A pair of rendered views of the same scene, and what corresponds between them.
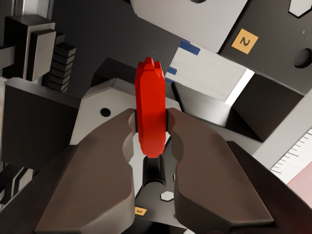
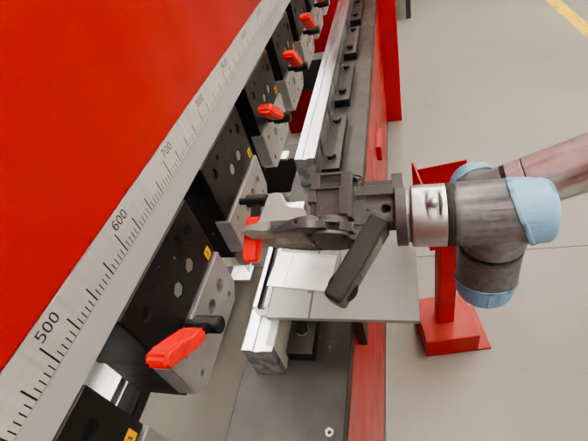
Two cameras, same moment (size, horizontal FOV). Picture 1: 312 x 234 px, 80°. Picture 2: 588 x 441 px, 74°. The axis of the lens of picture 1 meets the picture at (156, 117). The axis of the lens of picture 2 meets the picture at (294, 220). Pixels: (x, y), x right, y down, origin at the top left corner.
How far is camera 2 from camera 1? 0.48 m
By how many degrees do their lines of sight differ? 67
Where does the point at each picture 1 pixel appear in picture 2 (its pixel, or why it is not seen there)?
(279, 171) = (192, 129)
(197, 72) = not seen: outside the picture
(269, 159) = (197, 148)
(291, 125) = (188, 176)
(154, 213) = (245, 143)
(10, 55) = not seen: hidden behind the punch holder
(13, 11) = not seen: hidden behind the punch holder
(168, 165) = (235, 185)
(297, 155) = (184, 139)
